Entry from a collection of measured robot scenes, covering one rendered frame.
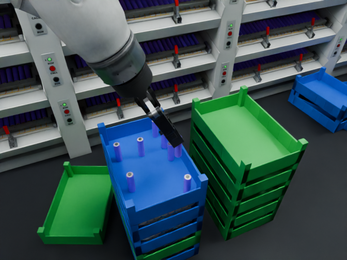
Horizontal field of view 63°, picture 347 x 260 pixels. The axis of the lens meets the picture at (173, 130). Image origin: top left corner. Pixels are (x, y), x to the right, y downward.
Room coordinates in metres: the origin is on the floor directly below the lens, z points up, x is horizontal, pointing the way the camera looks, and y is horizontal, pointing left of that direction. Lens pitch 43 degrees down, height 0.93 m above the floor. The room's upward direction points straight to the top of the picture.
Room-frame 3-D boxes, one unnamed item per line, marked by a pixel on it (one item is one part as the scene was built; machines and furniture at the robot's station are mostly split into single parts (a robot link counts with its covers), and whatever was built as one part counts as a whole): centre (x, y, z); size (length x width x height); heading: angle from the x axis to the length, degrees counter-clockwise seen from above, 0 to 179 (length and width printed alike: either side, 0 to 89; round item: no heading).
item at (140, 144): (0.55, 0.09, 0.36); 0.02 x 0.02 x 0.06
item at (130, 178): (0.43, 0.11, 0.36); 0.02 x 0.02 x 0.06
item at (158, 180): (0.50, 0.07, 0.36); 0.30 x 0.20 x 0.08; 23
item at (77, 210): (0.59, 0.34, 0.04); 0.30 x 0.20 x 0.08; 179
